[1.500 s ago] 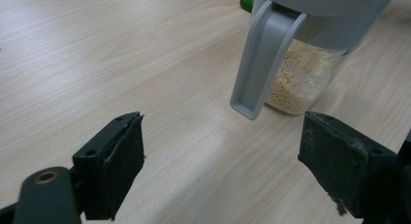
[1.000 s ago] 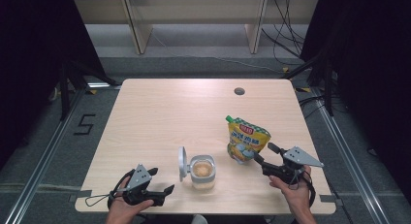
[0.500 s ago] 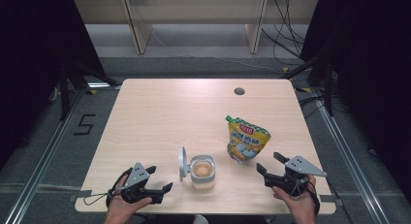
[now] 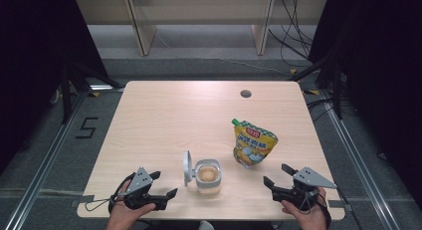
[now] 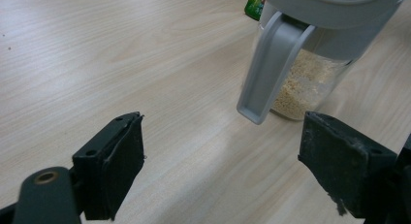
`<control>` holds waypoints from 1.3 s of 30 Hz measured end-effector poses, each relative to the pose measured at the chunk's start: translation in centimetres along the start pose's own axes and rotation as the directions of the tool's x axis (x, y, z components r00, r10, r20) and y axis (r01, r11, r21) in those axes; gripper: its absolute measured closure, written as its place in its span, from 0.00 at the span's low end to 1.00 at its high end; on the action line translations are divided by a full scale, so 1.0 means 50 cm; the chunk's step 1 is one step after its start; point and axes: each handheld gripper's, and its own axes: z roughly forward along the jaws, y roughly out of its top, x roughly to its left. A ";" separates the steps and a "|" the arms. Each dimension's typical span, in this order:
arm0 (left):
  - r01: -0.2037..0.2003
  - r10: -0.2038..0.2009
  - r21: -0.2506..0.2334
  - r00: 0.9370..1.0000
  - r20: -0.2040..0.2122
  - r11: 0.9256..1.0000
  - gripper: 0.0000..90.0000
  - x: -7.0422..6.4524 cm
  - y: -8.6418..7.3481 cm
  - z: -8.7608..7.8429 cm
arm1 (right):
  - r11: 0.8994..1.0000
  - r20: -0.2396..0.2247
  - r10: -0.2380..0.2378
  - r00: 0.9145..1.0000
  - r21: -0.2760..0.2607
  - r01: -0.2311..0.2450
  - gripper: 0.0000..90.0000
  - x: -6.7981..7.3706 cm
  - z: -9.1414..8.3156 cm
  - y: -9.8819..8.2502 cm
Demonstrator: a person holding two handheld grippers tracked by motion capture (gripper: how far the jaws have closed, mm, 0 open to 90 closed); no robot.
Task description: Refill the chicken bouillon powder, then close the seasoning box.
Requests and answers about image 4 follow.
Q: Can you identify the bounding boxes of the bundle of black cables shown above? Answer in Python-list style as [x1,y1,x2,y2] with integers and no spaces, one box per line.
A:
[268,0,315,69]

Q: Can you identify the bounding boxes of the black metal stand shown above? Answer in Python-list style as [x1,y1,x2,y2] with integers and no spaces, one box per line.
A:
[288,54,348,120]
[60,60,124,125]

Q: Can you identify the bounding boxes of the long aluminium floor rail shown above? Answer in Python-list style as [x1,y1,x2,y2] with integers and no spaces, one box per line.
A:
[4,90,88,230]
[318,90,403,230]

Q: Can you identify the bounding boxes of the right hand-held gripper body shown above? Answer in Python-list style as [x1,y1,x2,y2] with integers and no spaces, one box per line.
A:
[272,166,338,211]

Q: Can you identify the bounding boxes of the clear jar with white lid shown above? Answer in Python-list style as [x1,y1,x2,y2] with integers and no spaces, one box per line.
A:
[182,149,223,195]

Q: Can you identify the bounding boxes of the short aluminium floor rail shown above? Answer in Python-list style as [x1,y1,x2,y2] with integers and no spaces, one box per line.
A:
[89,85,125,94]

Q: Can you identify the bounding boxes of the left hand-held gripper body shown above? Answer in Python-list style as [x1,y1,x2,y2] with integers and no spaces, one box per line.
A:
[122,166,168,212]

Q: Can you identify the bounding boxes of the black floor cable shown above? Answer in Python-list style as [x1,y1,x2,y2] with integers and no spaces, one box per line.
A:
[307,97,334,123]

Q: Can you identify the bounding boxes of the beige seasoning powder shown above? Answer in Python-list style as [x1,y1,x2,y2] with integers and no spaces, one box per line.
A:
[197,165,222,195]

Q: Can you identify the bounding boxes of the white floor cable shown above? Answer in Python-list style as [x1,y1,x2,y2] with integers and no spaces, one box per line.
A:
[155,34,290,77]

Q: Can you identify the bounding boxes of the black wrist lanyard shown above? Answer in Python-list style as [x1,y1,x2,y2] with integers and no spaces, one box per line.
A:
[298,189,332,230]
[84,171,137,215]

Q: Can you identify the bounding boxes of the yellow spouted seasoning pouch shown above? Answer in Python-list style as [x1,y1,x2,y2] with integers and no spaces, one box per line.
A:
[231,117,279,168]

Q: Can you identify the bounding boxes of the grey tape patch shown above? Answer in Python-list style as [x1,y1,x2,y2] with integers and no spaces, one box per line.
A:
[330,199,352,213]
[71,194,96,208]

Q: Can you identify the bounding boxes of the person's left hand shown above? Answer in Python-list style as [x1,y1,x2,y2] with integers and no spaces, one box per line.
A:
[105,179,157,230]

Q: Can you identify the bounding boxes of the person's right hand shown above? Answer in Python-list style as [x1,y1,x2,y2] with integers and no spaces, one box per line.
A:
[281,186,328,230]

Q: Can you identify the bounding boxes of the black curtain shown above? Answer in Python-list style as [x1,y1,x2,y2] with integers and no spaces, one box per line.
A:
[308,0,422,204]
[0,0,110,176]

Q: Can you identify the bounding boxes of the beige wooden desk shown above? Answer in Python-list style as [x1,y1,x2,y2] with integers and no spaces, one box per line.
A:
[75,0,328,57]

